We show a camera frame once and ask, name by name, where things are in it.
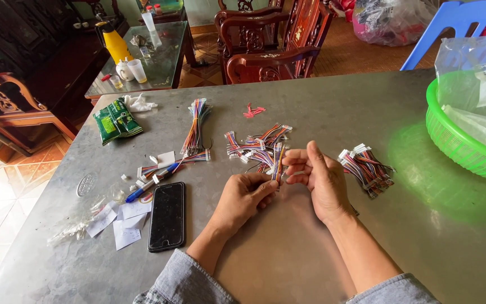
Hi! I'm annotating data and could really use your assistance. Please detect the white plastic connector pieces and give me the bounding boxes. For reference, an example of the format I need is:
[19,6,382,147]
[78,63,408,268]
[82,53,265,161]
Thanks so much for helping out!
[120,155,161,192]

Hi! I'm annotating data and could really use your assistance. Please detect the multicolour ribbon wire piece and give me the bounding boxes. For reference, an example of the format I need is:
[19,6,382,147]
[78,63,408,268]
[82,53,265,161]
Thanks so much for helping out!
[272,143,287,191]

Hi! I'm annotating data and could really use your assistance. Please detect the clear plastic wrapper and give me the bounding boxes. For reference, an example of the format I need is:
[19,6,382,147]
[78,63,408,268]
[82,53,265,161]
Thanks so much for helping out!
[47,188,126,246]

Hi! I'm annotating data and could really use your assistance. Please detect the blue and white pen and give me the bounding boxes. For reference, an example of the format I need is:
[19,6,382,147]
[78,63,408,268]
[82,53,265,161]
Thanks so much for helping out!
[125,163,181,204]

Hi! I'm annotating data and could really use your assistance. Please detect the pile of loose connector wires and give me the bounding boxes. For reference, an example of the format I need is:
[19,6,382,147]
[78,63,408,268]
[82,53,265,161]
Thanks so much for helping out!
[224,123,293,175]

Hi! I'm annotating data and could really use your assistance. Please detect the clear plastic bag with label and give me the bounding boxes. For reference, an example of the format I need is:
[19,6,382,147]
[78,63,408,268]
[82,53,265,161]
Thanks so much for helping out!
[434,35,486,158]

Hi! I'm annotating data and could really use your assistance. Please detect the white plastic bottle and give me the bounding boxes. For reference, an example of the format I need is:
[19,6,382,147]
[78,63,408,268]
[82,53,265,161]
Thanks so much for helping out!
[141,11,157,33]

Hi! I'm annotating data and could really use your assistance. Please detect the black smartphone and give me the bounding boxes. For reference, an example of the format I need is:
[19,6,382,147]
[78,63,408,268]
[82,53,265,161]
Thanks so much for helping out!
[148,182,186,253]

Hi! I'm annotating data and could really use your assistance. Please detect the crumpled white tissue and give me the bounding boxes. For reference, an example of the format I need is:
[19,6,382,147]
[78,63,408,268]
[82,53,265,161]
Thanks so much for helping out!
[123,93,158,113]

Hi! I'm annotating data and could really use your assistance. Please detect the carved wooden armchair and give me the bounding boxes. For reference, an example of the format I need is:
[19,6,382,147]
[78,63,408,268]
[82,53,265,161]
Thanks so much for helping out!
[214,0,336,85]

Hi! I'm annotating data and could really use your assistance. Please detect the white ceramic teapot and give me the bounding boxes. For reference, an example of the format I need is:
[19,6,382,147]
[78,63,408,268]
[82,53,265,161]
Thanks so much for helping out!
[115,59,136,82]

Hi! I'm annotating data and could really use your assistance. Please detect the translucent plastic cup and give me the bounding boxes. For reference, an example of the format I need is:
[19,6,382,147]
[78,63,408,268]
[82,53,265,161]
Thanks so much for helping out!
[127,59,148,84]

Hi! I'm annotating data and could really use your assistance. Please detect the ribbon wire with white connectors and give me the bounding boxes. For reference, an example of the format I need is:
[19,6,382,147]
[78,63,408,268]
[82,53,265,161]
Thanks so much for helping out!
[137,149,211,180]

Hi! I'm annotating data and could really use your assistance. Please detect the stacked finished connector wires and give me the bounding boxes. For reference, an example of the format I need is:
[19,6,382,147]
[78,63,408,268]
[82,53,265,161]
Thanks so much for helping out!
[338,143,396,198]

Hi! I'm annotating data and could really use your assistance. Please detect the person's left hand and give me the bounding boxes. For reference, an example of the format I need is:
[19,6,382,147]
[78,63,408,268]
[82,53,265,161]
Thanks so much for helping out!
[209,172,279,236]

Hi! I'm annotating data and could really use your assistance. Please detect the white paper slips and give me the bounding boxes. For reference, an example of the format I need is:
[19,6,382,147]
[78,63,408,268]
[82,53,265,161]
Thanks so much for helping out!
[85,198,154,251]

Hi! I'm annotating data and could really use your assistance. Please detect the long multicolour wire bundle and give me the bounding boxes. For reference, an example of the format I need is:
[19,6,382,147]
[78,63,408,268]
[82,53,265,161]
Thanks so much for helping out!
[180,98,212,157]

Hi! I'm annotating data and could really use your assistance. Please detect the large clear bag of goods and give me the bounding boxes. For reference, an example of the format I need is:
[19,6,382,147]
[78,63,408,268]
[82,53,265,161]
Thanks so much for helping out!
[351,0,442,47]

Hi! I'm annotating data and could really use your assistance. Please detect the green plastic basket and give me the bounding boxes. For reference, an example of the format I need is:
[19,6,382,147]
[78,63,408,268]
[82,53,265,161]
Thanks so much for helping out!
[426,71,486,185]

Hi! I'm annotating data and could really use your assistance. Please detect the person's right hand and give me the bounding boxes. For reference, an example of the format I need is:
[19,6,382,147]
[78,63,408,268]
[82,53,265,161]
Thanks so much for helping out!
[282,140,354,225]

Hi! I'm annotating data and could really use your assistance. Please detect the yellow thermos flask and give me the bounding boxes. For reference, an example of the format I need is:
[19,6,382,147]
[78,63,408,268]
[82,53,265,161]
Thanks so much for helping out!
[95,20,135,65]

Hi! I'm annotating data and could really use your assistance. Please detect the green foil packet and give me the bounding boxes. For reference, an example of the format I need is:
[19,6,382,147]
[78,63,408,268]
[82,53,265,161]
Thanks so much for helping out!
[93,97,144,146]

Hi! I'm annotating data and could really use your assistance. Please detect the blue plastic chair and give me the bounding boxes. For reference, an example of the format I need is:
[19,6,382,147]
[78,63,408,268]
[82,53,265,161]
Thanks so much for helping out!
[400,0,486,71]

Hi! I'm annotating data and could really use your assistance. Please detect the glass top coffee table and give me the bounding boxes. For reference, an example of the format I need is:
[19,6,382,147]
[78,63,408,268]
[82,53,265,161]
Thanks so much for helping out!
[84,20,197,102]

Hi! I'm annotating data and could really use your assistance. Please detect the carved wooden bench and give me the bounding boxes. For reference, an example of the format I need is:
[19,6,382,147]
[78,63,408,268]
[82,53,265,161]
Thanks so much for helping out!
[0,0,131,158]

